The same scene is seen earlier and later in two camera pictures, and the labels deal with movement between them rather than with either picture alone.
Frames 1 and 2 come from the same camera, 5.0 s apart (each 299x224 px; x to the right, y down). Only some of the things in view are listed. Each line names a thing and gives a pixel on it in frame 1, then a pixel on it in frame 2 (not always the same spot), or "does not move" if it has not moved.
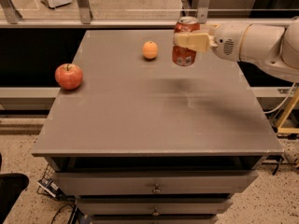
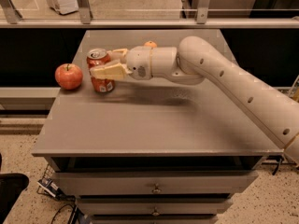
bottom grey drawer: (154, 218) does not move
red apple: (68, 76) does not move
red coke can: (181, 55) -> (95, 57)
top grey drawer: (153, 182) does not move
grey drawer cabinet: (144, 141) does not move
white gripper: (226, 42) -> (138, 62)
